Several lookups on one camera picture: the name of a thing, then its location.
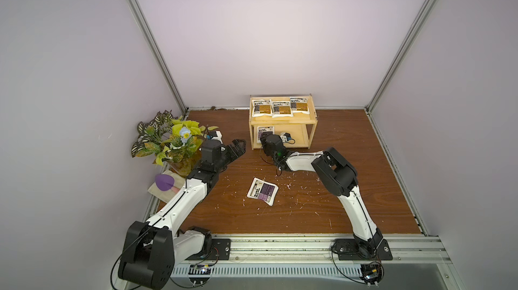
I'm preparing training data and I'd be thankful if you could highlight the purple coffee bag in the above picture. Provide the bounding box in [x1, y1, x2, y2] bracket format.
[247, 178, 279, 206]
[257, 126, 275, 143]

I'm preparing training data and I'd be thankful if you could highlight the yellow coffee bag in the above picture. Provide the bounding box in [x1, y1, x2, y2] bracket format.
[252, 99, 272, 118]
[271, 100, 293, 118]
[289, 97, 310, 114]

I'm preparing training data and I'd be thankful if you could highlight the light wooden two-tier shelf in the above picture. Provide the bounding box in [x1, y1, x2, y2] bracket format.
[249, 95, 318, 150]

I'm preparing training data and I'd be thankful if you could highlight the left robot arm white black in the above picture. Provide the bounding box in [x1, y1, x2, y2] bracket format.
[111, 138, 246, 289]

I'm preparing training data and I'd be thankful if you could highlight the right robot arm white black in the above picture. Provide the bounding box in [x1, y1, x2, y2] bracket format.
[260, 133, 384, 259]

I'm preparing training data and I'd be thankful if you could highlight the artificial green potted plant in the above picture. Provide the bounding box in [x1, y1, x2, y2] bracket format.
[130, 110, 218, 177]

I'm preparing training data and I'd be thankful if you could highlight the purple makeup sponge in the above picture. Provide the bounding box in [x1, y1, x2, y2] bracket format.
[155, 174, 175, 191]

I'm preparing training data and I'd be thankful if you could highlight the left controller board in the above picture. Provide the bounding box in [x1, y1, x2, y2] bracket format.
[188, 264, 213, 287]

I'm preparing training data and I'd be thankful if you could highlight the controller board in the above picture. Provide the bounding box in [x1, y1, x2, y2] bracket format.
[360, 262, 384, 287]
[188, 264, 213, 287]

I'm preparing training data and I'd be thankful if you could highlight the right controller board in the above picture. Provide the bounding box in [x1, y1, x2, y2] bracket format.
[360, 262, 384, 287]

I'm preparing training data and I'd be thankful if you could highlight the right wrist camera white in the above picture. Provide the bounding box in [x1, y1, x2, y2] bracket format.
[280, 132, 295, 144]

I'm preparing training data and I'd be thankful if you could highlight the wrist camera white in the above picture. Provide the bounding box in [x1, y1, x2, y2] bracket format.
[207, 130, 223, 143]
[280, 132, 295, 144]

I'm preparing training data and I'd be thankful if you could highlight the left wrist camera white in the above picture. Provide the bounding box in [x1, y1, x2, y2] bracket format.
[207, 130, 223, 143]

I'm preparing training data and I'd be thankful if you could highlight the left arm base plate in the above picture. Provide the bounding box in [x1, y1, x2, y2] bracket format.
[187, 238, 231, 261]

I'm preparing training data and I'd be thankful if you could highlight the left black base cable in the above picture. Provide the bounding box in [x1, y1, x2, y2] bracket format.
[166, 249, 221, 289]

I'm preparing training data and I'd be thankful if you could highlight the black base cable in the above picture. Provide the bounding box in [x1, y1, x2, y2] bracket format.
[329, 245, 383, 285]
[166, 249, 221, 289]

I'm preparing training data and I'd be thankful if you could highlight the right black base cable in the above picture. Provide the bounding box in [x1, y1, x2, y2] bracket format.
[329, 245, 383, 285]

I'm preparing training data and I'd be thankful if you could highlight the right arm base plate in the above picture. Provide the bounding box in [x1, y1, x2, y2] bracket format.
[330, 239, 393, 262]

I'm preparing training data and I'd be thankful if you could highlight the aluminium front rail frame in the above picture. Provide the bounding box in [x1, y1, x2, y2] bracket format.
[170, 234, 465, 289]

